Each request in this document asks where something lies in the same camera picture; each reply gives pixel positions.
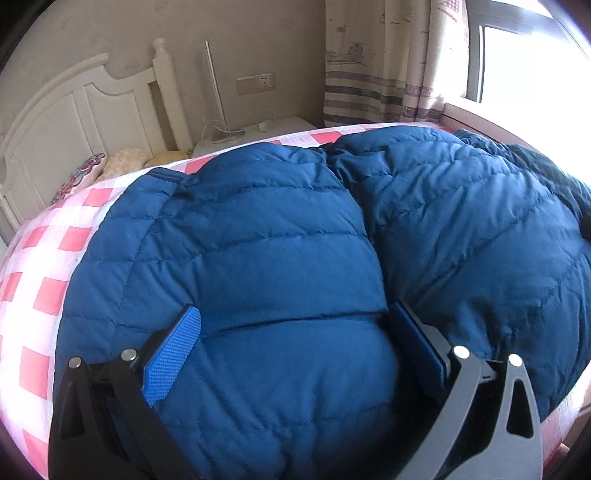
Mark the floral patterned pillow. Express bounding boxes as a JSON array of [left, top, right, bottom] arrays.
[[50, 153, 108, 206]]

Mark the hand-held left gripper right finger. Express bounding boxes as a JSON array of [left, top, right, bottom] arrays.
[[389, 301, 543, 480]]

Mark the white nightstand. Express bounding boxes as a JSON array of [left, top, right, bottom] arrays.
[[191, 116, 318, 158]]

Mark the yellow cushion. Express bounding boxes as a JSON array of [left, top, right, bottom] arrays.
[[145, 150, 191, 168]]

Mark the blue down jacket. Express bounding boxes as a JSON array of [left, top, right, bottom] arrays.
[[52, 124, 591, 480]]

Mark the white charger with cable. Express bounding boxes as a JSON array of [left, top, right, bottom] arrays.
[[202, 119, 275, 141]]

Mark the pink checked bed sheet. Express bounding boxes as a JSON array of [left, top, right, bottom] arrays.
[[0, 122, 591, 480]]

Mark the beige pillow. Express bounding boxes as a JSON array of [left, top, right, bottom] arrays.
[[99, 148, 151, 182]]

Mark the wall socket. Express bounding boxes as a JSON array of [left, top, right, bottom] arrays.
[[236, 73, 275, 96]]

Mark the window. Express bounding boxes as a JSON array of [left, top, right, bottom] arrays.
[[462, 0, 591, 134]]

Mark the window sill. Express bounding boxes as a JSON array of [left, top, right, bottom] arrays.
[[438, 102, 591, 160]]

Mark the white wooden headboard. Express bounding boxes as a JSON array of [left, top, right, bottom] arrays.
[[0, 38, 192, 241]]

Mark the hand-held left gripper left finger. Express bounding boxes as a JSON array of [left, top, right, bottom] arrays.
[[48, 303, 202, 480]]

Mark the printed striped curtain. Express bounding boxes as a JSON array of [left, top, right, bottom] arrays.
[[324, 0, 468, 129]]

